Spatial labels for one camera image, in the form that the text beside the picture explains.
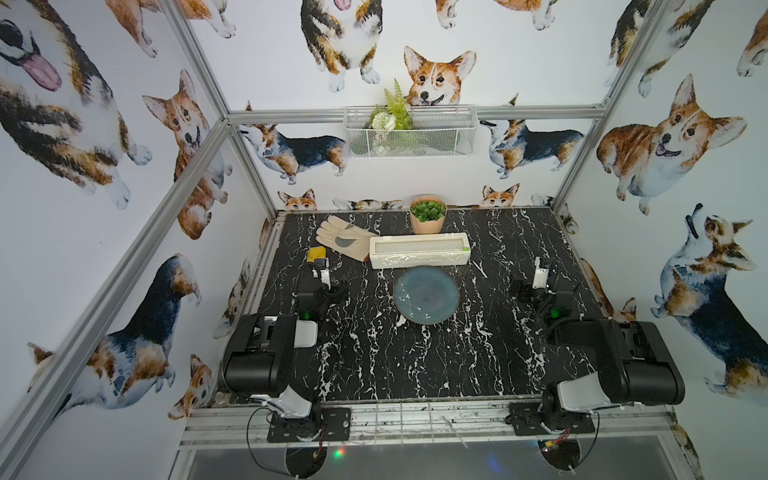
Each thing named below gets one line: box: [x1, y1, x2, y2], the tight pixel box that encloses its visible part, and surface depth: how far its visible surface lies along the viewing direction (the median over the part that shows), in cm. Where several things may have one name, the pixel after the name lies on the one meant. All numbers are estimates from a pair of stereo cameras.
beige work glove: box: [315, 215, 377, 262], surface depth 114 cm
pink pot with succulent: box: [410, 194, 447, 234], surface depth 105 cm
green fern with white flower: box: [370, 78, 413, 154], surface depth 85 cm
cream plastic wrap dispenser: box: [369, 232, 471, 269], surface depth 102 cm
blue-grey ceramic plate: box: [393, 266, 460, 325], surface depth 97 cm
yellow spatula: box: [307, 247, 327, 263], surface depth 109 cm
